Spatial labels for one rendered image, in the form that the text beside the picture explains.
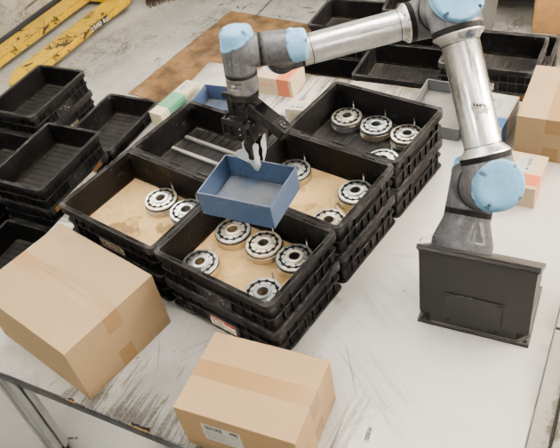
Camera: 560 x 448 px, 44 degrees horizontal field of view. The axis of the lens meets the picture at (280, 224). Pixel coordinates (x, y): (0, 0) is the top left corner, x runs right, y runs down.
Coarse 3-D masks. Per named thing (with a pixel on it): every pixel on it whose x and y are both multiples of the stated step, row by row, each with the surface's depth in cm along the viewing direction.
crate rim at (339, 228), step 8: (296, 136) 211; (304, 136) 210; (272, 144) 210; (320, 144) 206; (328, 144) 205; (344, 152) 202; (352, 152) 201; (368, 160) 198; (376, 160) 197; (392, 168) 193; (384, 176) 191; (376, 184) 189; (384, 184) 192; (368, 192) 187; (376, 192) 190; (360, 200) 185; (368, 200) 187; (288, 208) 187; (352, 208) 184; (360, 208) 185; (304, 216) 184; (312, 216) 184; (344, 216) 182; (352, 216) 183; (328, 224) 181; (344, 224) 180; (336, 232) 180
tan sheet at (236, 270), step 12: (252, 228) 198; (204, 240) 198; (216, 252) 194; (228, 252) 193; (240, 252) 192; (228, 264) 189; (240, 264) 189; (252, 264) 188; (216, 276) 187; (228, 276) 186; (240, 276) 185; (252, 276) 185; (264, 276) 184; (276, 276) 183; (240, 288) 182
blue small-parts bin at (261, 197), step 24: (216, 168) 171; (240, 168) 175; (264, 168) 171; (288, 168) 167; (216, 192) 173; (240, 192) 173; (264, 192) 171; (288, 192) 165; (240, 216) 164; (264, 216) 160
